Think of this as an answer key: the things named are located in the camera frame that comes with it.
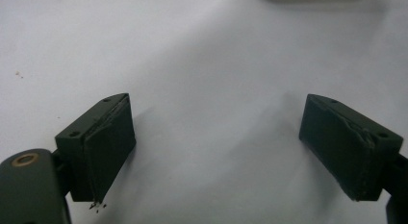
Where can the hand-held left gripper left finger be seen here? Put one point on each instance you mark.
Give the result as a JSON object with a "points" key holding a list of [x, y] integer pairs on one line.
{"points": [[104, 153]]}

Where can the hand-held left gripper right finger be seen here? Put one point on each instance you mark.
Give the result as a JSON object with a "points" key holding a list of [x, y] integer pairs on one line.
{"points": [[343, 148]]}

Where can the white table cover sheet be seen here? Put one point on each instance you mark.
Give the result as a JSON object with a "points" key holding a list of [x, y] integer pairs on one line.
{"points": [[211, 105]]}

